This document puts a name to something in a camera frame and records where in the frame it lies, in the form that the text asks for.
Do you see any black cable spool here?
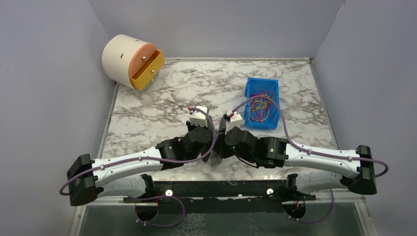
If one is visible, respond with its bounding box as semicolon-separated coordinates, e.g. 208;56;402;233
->
202;118;227;166

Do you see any blue plastic bin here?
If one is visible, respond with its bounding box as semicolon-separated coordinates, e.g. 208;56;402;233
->
244;77;280;130

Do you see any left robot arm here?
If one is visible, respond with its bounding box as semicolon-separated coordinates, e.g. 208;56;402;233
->
60;125;216;206

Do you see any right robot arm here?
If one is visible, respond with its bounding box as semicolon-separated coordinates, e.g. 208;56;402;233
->
217;127;377;195

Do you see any yellow drawer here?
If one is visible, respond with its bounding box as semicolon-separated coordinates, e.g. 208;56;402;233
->
129;50;165;91

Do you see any cream cylindrical drawer cabinet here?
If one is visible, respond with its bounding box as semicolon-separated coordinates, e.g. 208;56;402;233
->
102;34;159;88

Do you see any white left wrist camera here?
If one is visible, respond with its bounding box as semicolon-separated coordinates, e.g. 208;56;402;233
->
189;106;209;128

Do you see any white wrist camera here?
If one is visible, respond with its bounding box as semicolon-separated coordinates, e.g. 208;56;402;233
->
223;110;244;133
189;106;209;128

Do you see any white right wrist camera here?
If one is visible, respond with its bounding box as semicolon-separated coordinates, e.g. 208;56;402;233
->
223;110;244;133

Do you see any red wire bundle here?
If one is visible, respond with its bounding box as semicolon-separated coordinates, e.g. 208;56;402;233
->
249;88;277;124

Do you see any yellow wire bundle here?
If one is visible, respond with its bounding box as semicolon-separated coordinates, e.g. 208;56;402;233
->
250;93;273;113

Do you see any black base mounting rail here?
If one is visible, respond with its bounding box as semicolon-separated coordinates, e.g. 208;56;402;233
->
89;173;317;216

